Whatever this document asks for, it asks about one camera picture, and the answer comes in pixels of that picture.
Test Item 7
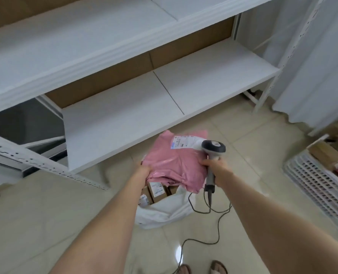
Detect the white metal shelving rack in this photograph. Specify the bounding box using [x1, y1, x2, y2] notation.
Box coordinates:
[0, 0, 329, 194]

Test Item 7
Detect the white plastic sack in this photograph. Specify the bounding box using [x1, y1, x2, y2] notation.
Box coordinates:
[135, 185, 194, 230]

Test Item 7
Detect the person's left hand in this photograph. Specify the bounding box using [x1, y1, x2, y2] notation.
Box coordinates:
[131, 162, 153, 181]

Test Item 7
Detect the grey handheld barcode scanner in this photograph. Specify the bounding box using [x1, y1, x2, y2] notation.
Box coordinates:
[201, 140, 226, 200]

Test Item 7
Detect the black scanner cable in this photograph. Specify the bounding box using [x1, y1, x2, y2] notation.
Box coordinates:
[179, 193, 232, 274]

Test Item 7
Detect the white plastic crate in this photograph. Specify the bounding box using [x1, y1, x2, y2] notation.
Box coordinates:
[283, 135, 338, 240]

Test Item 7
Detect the pink plastic mailer parcel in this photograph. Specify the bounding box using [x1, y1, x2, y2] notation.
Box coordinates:
[143, 129, 210, 194]

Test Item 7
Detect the brown cardboard backing sheet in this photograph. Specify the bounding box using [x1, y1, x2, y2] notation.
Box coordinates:
[45, 18, 235, 109]

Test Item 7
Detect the person's right forearm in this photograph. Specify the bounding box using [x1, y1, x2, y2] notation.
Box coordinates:
[216, 170, 338, 274]

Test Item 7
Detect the white curtain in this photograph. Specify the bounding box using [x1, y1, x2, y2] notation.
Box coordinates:
[237, 0, 338, 136]

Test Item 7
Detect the person's left forearm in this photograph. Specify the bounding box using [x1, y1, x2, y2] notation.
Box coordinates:
[50, 172, 147, 274]

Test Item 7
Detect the person's right hand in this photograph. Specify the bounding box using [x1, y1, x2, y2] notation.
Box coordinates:
[199, 159, 234, 188]

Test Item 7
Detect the person's right sandalled foot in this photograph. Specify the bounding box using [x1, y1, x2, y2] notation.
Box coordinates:
[209, 260, 229, 274]

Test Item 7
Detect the brown parcel in crate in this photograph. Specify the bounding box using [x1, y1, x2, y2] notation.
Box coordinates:
[310, 142, 338, 172]

